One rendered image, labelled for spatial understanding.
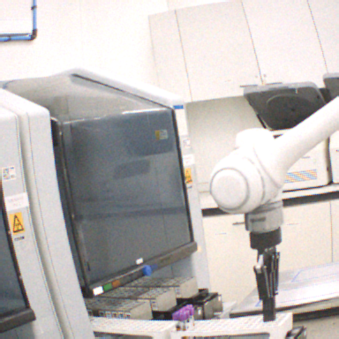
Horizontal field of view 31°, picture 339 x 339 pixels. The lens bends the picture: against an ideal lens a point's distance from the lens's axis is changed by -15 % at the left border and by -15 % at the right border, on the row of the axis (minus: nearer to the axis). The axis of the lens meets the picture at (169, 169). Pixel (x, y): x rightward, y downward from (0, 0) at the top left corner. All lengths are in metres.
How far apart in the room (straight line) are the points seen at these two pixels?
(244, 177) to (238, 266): 2.86
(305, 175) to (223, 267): 0.79
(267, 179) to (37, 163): 0.55
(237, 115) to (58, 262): 3.17
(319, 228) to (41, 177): 2.52
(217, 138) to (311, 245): 1.25
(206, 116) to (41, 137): 3.20
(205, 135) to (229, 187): 3.49
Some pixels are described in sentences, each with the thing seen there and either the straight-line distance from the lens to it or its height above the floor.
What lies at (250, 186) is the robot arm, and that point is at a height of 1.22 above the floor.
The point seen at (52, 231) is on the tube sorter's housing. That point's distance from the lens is 1.51.
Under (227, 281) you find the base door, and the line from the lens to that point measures 4.06.
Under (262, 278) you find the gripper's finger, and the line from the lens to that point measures 1.39.
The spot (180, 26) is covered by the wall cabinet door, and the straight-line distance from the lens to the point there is 4.36.
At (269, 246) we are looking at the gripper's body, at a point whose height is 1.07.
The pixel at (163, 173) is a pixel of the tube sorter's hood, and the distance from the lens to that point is 1.96.
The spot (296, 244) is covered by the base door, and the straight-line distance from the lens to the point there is 3.85.
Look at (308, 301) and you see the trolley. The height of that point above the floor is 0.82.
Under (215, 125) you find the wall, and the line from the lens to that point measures 4.62.
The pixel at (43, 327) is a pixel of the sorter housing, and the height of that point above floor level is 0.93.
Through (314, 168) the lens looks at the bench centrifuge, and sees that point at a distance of 3.74.
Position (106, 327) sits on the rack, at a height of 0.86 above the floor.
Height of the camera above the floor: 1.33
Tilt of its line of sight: 3 degrees down
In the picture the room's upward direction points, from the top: 9 degrees counter-clockwise
